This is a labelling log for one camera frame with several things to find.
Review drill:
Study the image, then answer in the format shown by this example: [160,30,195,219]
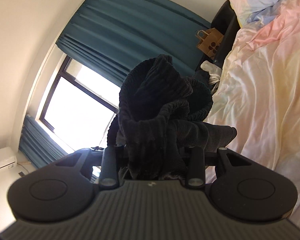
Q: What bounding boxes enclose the black sweatpants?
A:
[106,54,238,180]

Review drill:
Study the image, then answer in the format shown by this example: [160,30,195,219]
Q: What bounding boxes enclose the brown paper bag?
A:
[195,28,224,57]

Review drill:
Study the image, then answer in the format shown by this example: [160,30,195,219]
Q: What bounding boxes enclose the black framed window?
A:
[39,56,120,153]

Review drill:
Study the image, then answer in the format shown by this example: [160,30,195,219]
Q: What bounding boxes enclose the bed with pastel sheet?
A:
[205,0,300,220]

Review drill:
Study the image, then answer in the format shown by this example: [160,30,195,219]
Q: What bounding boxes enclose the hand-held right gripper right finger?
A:
[184,146,253,189]

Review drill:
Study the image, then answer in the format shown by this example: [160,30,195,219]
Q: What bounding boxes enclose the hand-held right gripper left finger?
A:
[55,146,120,190]

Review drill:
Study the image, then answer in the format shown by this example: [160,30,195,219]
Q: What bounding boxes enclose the white air conditioner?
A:
[0,147,17,178]

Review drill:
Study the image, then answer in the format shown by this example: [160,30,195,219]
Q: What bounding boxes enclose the white cloth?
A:
[201,60,221,83]

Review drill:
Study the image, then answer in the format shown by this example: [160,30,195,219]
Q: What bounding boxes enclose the black armchair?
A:
[195,0,242,80]

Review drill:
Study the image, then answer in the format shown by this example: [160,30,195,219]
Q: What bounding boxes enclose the teal curtain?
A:
[55,0,212,80]
[18,114,77,169]

